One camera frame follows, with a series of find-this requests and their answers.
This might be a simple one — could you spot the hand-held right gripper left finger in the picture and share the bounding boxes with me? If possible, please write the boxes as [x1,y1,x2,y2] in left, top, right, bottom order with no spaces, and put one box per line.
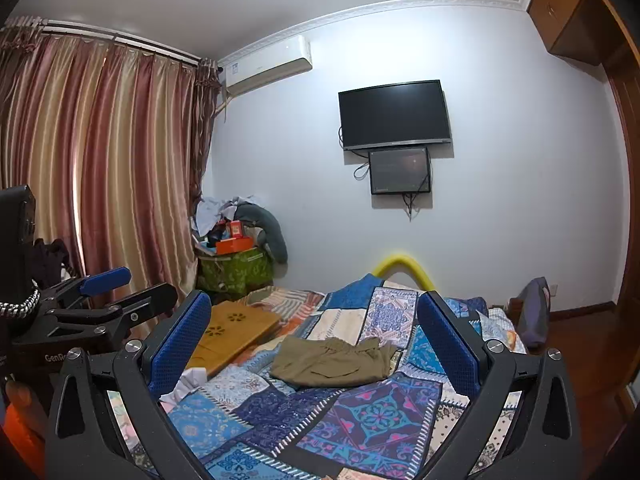
[44,290,216,480]

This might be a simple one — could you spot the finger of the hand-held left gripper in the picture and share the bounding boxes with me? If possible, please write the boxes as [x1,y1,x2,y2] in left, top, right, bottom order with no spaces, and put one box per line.
[45,266,132,311]
[50,283,179,338]

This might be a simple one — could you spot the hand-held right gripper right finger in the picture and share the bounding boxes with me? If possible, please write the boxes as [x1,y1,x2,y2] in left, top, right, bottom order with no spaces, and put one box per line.
[415,290,585,480]

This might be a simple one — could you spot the olive green pants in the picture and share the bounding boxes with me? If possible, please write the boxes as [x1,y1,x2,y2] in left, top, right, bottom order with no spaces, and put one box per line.
[270,336,398,390]

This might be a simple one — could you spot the white crumpled cloth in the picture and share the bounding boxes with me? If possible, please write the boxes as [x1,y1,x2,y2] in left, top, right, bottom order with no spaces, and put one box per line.
[159,367,208,406]

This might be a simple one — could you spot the dark cloth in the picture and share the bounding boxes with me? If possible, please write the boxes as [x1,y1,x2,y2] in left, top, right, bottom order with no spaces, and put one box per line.
[32,239,76,286]

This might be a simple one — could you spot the wooden lap desk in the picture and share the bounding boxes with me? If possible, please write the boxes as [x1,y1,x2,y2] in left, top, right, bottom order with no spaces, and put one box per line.
[187,300,281,378]

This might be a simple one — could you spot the green storage box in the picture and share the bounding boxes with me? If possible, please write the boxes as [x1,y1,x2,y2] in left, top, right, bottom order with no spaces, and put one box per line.
[196,247,275,297]

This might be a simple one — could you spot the yellow foam tube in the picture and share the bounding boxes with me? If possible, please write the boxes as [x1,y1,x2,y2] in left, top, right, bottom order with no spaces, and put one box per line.
[372,251,436,293]

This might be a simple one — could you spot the grey purple backpack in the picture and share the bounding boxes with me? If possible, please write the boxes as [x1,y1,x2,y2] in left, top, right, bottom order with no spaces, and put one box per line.
[515,276,551,348]

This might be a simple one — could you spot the blue patchwork blanket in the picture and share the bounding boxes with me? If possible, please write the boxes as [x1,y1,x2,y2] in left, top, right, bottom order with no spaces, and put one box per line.
[107,272,528,480]

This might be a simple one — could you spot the flat orange box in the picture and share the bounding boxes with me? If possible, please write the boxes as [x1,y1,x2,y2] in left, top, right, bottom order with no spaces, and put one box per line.
[216,237,256,256]

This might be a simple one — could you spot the pale clothes pile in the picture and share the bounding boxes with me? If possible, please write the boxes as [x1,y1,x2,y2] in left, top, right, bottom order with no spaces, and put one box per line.
[192,192,261,241]

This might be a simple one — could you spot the striped pink gold curtain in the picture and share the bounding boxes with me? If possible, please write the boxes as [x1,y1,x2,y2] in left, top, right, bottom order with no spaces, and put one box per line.
[0,25,221,341]

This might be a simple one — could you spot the grey plush pillow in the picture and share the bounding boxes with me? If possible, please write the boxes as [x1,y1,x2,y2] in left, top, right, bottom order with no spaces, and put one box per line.
[235,203,290,265]

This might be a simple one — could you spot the white air conditioner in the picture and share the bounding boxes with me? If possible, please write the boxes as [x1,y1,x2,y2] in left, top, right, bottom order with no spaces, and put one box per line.
[223,35,313,97]

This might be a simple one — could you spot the black white braided cable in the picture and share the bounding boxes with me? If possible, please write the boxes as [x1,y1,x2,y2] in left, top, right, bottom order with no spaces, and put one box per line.
[0,280,41,318]

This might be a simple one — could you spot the black monitor cable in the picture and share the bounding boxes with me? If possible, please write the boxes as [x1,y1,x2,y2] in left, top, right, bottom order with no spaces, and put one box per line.
[402,192,426,221]

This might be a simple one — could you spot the small black wall monitor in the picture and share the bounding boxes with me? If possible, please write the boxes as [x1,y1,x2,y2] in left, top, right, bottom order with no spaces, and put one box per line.
[368,146,432,196]

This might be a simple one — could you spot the curtain rail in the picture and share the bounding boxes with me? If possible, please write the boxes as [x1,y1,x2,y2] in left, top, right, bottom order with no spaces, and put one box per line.
[0,15,221,68]

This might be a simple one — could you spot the wooden door frame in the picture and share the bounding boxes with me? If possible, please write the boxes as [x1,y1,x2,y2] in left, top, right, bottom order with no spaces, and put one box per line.
[602,35,640,411]

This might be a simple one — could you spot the black wall television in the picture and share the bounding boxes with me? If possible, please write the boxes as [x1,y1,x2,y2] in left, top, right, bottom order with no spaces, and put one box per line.
[338,79,453,152]

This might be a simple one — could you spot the wooden wall cabinet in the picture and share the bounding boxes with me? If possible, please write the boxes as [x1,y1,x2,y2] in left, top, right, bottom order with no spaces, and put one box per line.
[527,0,626,66]

